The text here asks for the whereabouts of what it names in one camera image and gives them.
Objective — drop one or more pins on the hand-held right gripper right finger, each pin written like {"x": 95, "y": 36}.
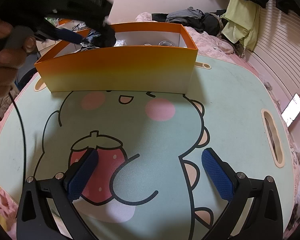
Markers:
{"x": 217, "y": 177}

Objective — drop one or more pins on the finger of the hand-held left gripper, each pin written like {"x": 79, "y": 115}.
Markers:
{"x": 67, "y": 35}

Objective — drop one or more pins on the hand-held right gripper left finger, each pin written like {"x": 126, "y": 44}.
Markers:
{"x": 82, "y": 176}

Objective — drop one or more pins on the black lace cloth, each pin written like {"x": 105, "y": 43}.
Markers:
{"x": 103, "y": 38}

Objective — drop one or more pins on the orange cardboard box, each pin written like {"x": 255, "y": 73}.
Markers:
{"x": 115, "y": 67}

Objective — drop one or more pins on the chrome metal knob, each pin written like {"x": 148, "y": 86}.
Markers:
{"x": 166, "y": 43}

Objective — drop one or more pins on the person's left hand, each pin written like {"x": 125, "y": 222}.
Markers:
{"x": 10, "y": 58}

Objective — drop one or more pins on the white padded headboard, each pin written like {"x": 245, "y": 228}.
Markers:
{"x": 140, "y": 0}

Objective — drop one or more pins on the lit smartphone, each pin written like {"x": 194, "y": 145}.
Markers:
{"x": 292, "y": 110}

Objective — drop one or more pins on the pile of dark clothes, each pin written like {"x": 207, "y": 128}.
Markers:
{"x": 190, "y": 17}

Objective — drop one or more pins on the light green garment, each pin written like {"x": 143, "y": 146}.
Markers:
{"x": 240, "y": 17}

